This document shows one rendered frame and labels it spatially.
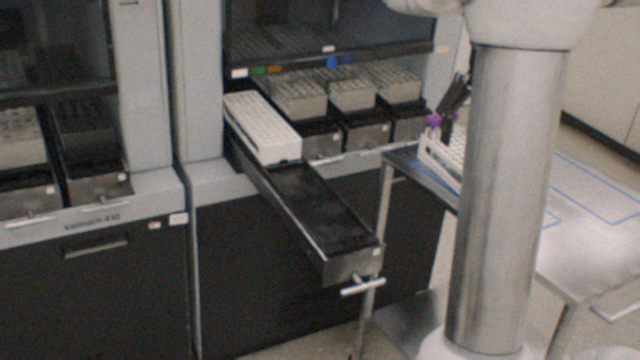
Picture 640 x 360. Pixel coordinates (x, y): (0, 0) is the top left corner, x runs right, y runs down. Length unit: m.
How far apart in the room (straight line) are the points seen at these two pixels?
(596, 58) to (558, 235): 2.40
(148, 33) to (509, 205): 0.95
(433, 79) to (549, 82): 1.17
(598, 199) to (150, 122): 1.05
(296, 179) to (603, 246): 0.67
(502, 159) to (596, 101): 3.02
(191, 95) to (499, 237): 0.97
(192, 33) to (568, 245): 0.93
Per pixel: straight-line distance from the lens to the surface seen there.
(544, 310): 2.49
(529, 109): 0.72
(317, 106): 1.67
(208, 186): 1.56
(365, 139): 1.71
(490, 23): 0.70
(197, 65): 1.51
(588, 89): 3.76
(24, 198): 1.48
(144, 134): 1.55
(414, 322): 1.88
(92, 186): 1.48
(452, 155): 1.46
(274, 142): 1.47
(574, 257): 1.34
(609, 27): 3.65
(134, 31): 1.45
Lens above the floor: 1.57
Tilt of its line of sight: 32 degrees down
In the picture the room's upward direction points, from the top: 4 degrees clockwise
